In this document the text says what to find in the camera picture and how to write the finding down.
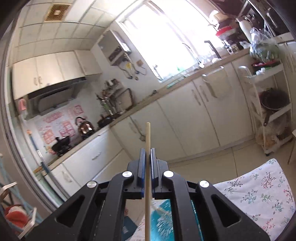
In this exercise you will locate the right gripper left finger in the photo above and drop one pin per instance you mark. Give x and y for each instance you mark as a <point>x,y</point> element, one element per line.
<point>96,211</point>

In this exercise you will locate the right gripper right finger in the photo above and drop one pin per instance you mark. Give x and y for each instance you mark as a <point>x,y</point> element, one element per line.
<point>199,211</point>

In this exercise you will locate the wooden chopstick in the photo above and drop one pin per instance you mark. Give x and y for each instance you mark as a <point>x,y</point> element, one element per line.
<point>147,194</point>

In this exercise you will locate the cream kitchen base cabinets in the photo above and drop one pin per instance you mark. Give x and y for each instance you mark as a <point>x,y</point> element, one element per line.
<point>186,123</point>

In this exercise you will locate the dark blue box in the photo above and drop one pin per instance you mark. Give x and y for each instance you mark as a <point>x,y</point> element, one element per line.
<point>129,227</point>

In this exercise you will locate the floral white tablecloth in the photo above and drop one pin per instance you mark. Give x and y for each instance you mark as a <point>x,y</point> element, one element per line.
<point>265,196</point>

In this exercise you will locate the turquoise perforated plastic basket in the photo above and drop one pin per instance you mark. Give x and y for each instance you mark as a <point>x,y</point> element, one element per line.
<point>161,219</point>

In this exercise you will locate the black wok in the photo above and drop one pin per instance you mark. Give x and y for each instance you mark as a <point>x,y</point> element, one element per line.
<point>62,146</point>

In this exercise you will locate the light blue rack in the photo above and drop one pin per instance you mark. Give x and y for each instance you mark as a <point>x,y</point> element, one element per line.
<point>10,195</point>

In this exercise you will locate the red floral cloth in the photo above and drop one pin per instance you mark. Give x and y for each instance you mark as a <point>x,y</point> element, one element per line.
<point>16,215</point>

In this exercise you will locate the copper kettle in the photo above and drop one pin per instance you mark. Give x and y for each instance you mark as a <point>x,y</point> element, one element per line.
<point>85,127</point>

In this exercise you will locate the range hood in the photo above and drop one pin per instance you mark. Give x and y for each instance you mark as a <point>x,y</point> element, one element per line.
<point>53,96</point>

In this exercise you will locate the white shelf trolley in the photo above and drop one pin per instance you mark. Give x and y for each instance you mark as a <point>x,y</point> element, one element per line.
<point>270,106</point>

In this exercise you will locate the bag of green vegetables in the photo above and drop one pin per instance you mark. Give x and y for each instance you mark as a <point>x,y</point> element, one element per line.
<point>263,47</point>

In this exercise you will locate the upper wall cabinets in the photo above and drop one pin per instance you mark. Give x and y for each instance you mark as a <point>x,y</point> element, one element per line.
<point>39,72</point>

